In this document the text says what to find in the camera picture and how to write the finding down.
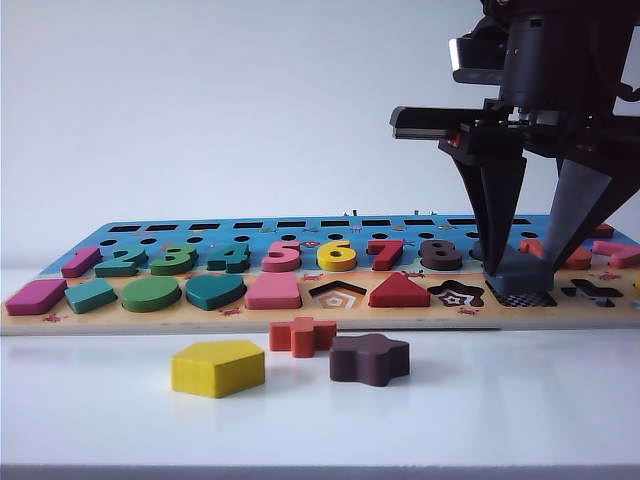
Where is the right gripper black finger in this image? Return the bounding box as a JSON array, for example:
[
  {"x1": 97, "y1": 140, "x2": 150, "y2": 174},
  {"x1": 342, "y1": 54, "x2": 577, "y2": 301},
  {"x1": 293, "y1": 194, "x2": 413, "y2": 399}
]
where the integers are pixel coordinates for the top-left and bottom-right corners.
[
  {"x1": 541, "y1": 157, "x2": 640, "y2": 267},
  {"x1": 452, "y1": 152, "x2": 529, "y2": 277}
]

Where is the green circle block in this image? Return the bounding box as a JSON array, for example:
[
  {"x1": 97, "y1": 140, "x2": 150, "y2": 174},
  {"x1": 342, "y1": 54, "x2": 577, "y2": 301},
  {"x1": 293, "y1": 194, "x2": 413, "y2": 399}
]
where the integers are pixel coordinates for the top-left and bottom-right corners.
[{"x1": 118, "y1": 274, "x2": 182, "y2": 313}]

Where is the dark purple star block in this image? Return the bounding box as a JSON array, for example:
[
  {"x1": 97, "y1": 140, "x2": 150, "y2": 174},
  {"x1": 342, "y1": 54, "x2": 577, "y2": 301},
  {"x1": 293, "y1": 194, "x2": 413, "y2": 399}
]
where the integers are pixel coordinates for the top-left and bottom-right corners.
[{"x1": 328, "y1": 333, "x2": 412, "y2": 388}]

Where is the blue wooden number puzzle board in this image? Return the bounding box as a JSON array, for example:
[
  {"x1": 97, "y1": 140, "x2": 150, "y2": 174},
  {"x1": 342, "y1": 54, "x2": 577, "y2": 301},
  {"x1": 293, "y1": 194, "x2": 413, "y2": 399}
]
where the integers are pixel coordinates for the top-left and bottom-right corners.
[{"x1": 0, "y1": 214, "x2": 640, "y2": 337}]

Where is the pink trapezoid block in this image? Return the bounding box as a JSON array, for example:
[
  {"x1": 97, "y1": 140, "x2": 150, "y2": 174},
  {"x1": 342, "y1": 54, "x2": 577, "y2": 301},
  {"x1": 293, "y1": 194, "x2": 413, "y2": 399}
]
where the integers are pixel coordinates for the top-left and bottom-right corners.
[{"x1": 244, "y1": 272, "x2": 302, "y2": 310}]

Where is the teal square block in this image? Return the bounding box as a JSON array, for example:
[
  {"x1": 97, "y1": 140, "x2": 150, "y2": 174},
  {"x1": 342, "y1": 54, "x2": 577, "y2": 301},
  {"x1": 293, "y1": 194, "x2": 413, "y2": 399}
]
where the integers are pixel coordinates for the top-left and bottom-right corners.
[{"x1": 64, "y1": 277, "x2": 119, "y2": 315}]

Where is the orange number ten piece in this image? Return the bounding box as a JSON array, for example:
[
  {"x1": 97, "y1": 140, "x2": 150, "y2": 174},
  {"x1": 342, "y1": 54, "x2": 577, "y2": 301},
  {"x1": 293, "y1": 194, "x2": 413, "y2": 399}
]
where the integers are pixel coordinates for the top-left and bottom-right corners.
[{"x1": 518, "y1": 237, "x2": 594, "y2": 271}]

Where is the red triangle block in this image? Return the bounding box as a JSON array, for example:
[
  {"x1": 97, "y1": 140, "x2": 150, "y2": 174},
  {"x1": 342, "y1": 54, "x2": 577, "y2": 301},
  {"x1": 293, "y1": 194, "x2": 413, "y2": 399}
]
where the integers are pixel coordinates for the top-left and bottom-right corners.
[{"x1": 368, "y1": 272, "x2": 432, "y2": 308}]

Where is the brown number eight piece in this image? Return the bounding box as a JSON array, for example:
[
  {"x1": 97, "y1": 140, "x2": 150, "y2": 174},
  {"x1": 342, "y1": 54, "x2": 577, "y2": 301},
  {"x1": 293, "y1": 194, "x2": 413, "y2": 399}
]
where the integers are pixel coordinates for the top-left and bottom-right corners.
[{"x1": 418, "y1": 239, "x2": 463, "y2": 272}]

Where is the teal number two piece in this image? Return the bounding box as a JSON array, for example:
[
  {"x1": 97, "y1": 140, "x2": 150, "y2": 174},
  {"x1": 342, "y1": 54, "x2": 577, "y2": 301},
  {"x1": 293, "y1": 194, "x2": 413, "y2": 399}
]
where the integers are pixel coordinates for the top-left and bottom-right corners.
[{"x1": 93, "y1": 244, "x2": 149, "y2": 279}]

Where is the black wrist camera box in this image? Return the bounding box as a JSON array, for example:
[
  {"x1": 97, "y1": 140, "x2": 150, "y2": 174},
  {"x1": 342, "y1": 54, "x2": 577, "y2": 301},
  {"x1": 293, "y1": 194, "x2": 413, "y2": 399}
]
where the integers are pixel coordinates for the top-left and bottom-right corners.
[{"x1": 448, "y1": 22, "x2": 507, "y2": 85}]

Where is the teal heart block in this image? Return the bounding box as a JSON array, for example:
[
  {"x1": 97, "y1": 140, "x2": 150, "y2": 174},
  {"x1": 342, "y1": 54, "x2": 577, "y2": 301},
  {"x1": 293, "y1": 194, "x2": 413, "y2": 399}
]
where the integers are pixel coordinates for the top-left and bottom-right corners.
[{"x1": 184, "y1": 273, "x2": 247, "y2": 312}]

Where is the pink math sign piece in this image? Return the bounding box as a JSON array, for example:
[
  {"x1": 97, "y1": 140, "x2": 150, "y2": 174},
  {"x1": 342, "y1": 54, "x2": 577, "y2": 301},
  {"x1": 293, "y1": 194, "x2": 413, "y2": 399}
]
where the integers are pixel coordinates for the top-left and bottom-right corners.
[{"x1": 593, "y1": 241, "x2": 640, "y2": 270}]

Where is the red number seven piece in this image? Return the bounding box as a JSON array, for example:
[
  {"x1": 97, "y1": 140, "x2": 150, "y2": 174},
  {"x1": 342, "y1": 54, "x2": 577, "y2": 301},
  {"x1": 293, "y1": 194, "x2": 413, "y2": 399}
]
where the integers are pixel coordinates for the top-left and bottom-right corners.
[{"x1": 366, "y1": 239, "x2": 406, "y2": 272}]

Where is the yellow pentagon block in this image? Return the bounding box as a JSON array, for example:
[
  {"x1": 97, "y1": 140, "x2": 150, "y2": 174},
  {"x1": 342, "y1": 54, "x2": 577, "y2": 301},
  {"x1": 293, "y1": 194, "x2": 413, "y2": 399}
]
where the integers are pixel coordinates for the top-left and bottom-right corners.
[{"x1": 171, "y1": 339, "x2": 267, "y2": 400}]

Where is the magenta number one piece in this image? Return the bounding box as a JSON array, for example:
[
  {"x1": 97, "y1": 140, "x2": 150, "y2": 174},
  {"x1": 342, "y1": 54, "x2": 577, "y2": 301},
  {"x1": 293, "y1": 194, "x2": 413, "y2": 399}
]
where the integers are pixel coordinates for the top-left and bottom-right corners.
[{"x1": 60, "y1": 246, "x2": 103, "y2": 279}]

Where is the slate blue rectangle block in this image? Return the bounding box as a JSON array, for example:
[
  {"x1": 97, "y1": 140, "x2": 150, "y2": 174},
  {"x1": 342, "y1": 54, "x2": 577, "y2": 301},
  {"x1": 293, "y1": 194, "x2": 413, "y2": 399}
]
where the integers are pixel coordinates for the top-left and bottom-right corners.
[{"x1": 483, "y1": 243, "x2": 556, "y2": 297}]

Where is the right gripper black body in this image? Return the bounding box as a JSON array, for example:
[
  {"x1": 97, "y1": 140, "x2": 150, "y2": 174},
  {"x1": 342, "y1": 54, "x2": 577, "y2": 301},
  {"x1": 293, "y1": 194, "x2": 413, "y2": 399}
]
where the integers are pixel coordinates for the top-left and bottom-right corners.
[{"x1": 389, "y1": 13, "x2": 640, "y2": 167}]

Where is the yellow number six piece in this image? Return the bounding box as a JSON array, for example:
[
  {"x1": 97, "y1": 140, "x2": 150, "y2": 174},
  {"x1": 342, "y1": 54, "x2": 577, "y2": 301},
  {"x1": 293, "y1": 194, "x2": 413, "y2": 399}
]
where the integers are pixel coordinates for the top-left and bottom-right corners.
[{"x1": 316, "y1": 240, "x2": 358, "y2": 273}]

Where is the magenta parallelogram block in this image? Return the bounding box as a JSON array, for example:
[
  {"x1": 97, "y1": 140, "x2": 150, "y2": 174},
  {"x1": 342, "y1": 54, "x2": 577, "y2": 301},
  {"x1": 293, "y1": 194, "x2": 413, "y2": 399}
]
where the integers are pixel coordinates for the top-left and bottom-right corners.
[{"x1": 4, "y1": 278, "x2": 68, "y2": 317}]

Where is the green number three piece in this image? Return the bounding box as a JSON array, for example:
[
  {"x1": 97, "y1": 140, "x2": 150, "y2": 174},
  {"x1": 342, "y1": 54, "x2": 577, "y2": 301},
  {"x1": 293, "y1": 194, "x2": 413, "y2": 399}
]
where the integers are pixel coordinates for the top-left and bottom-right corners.
[{"x1": 149, "y1": 243, "x2": 199, "y2": 277}]

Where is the orange cross block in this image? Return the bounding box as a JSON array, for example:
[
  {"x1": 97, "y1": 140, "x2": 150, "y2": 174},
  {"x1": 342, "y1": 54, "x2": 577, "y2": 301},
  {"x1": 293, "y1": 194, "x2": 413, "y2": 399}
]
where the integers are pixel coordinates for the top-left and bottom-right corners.
[{"x1": 268, "y1": 316, "x2": 338, "y2": 359}]

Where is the pink number five piece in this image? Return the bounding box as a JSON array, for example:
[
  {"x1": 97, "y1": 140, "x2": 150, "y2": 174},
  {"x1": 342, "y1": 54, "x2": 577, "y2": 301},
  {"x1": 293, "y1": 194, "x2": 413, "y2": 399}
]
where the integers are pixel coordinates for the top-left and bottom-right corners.
[{"x1": 262, "y1": 241, "x2": 304, "y2": 274}]

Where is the dark teal number four piece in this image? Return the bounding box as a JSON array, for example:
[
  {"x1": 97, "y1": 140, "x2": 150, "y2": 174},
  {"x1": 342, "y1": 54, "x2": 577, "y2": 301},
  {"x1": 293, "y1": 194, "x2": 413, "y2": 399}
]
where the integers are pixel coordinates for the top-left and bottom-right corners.
[{"x1": 207, "y1": 243, "x2": 252, "y2": 275}]

